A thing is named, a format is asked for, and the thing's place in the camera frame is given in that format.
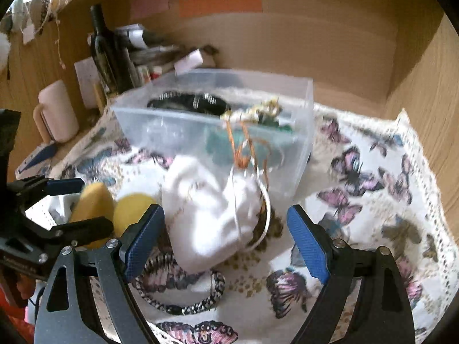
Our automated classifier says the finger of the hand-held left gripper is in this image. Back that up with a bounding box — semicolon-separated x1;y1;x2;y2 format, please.
8;176;86;224
24;217;114;249

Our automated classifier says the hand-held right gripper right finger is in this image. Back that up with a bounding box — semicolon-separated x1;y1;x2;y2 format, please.
287;204;417;344

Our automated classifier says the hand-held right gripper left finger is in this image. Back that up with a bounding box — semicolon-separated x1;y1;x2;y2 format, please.
34;204;166;344

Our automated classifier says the dark yellow sponge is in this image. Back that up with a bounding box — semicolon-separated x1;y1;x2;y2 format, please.
69;183;116;249

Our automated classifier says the white cloth pouch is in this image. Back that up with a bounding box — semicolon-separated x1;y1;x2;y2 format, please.
161;155;270;273

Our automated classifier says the clear plastic box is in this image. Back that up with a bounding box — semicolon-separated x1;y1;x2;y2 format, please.
111;68;315;198

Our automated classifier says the light yellow round sponge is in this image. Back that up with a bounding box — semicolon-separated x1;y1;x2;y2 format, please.
113;193;159;240

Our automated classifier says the pink mug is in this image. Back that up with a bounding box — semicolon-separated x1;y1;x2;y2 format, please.
33;80;80;143

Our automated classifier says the butterfly printed cloth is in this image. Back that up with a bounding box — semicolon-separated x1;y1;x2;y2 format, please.
17;103;450;344

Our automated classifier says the white card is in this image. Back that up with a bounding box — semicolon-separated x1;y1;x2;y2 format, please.
74;57;104;110

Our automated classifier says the red cloth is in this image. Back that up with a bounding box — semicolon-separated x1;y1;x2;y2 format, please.
0;287;35;344

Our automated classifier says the green cloth item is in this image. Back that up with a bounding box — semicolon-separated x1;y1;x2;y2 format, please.
205;125;299;167

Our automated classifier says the dark glass bottle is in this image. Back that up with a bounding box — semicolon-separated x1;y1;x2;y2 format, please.
88;4;136;94

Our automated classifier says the gold white ornament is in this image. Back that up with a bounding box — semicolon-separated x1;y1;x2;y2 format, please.
221;97;285;127

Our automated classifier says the hanging paper garland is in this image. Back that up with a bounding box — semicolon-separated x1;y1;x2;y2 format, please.
0;0;69;80

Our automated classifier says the white paper tag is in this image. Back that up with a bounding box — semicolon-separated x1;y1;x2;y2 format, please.
174;49;203;76

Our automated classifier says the pink sticky note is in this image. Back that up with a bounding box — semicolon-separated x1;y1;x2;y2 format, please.
131;0;170;21

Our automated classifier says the orange sticky note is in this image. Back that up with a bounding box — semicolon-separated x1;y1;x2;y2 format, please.
178;0;264;18

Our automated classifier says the brown patterned hair tie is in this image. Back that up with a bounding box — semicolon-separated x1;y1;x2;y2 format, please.
247;206;285;249

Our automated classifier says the black white braided cord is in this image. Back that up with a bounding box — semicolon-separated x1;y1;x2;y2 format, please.
132;253;226;316

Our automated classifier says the orange string bundle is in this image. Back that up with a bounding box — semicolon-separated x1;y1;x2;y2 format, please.
225;118;285;174

